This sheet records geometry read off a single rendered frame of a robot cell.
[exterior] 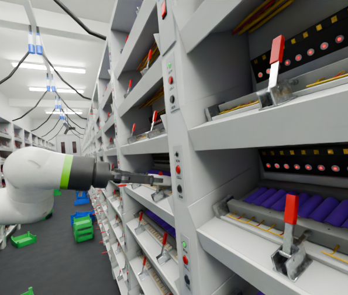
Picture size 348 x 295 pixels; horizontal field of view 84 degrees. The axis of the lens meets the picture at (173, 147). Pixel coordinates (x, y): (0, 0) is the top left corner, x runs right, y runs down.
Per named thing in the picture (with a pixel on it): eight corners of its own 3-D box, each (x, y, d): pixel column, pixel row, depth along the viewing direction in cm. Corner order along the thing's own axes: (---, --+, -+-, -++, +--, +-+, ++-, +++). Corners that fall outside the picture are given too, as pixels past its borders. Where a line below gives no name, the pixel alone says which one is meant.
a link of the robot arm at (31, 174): (-9, 164, 39) (11, 134, 47) (-4, 204, 45) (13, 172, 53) (69, 171, 45) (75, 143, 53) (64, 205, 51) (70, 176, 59)
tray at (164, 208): (180, 232, 48) (166, 198, 46) (126, 192, 102) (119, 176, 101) (236, 194, 56) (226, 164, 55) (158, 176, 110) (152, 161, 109)
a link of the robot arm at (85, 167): (73, 151, 48) (73, 152, 56) (65, 199, 47) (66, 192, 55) (99, 154, 51) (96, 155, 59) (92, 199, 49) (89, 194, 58)
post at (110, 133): (113, 279, 163) (97, 74, 165) (112, 273, 171) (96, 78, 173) (137, 271, 172) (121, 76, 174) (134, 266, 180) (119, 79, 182)
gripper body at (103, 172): (90, 185, 58) (121, 187, 62) (92, 189, 50) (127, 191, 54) (94, 160, 58) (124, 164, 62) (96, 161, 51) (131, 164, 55)
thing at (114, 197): (124, 225, 110) (116, 203, 108) (109, 202, 164) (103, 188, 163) (155, 207, 119) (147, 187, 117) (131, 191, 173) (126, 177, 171)
